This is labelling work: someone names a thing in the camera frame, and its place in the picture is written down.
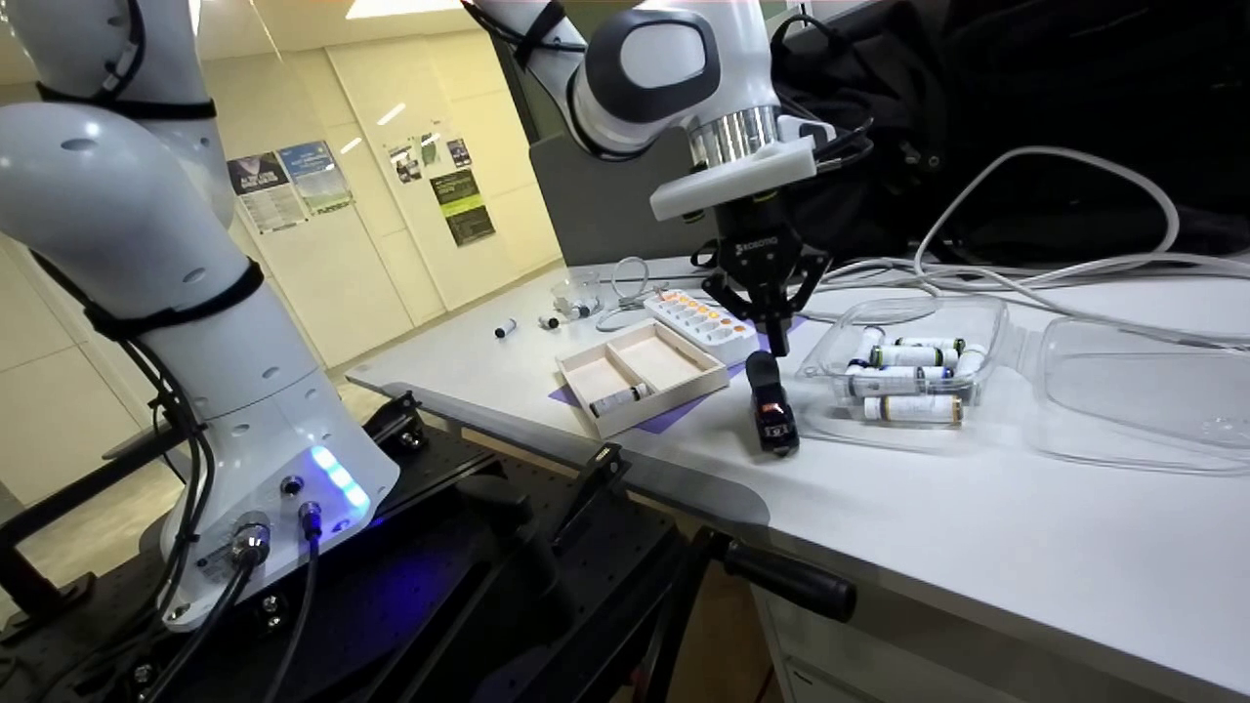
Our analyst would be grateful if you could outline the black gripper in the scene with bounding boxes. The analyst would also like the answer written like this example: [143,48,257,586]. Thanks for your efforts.
[701,192,835,360]

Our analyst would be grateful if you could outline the white power strip orange switches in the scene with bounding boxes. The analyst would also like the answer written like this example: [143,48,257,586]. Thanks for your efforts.
[643,285,762,362]

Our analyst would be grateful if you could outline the small glass jar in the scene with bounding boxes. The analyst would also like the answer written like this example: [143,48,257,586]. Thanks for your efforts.
[611,248,651,317]

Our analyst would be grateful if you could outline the black marker pen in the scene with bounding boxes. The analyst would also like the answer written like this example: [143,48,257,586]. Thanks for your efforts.
[741,346,806,462]

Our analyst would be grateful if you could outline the small dark table item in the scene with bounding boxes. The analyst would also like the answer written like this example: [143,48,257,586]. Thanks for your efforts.
[556,287,607,327]

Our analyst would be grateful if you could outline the clear plastic container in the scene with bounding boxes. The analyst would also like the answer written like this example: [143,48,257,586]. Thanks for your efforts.
[990,303,1250,478]

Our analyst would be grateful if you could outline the small photo wall sheet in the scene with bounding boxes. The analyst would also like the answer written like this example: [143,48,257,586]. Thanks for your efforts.
[383,142,429,192]

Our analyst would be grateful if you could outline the grey panel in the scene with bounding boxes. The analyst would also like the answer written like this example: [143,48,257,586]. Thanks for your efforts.
[524,125,736,273]

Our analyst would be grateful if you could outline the white wrist mount plate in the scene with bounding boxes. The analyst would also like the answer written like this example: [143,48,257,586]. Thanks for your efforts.
[643,135,830,226]

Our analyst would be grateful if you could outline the black base cable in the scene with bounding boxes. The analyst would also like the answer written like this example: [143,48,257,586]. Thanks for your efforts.
[257,498,328,703]
[123,518,268,703]

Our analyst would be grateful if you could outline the blue wall poster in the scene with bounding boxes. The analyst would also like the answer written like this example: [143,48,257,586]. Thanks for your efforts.
[275,135,357,218]

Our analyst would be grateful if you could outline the black clamp handle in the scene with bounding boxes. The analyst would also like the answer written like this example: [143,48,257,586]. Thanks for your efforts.
[720,535,864,626]

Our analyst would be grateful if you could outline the light wooden compartment tray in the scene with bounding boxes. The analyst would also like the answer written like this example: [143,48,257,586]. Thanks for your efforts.
[556,320,731,441]

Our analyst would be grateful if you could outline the white labelled bottle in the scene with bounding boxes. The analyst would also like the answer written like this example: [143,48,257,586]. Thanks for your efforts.
[918,362,981,397]
[845,360,925,403]
[861,389,970,435]
[867,330,974,376]

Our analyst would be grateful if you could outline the white cable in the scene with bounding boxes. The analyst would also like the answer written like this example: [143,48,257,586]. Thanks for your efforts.
[806,248,1250,323]
[910,142,1186,285]

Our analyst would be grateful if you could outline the dark green wall poster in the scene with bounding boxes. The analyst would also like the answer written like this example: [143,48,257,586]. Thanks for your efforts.
[442,203,499,252]

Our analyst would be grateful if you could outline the green black wall poster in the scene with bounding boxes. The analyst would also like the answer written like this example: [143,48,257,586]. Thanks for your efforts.
[426,164,486,218]

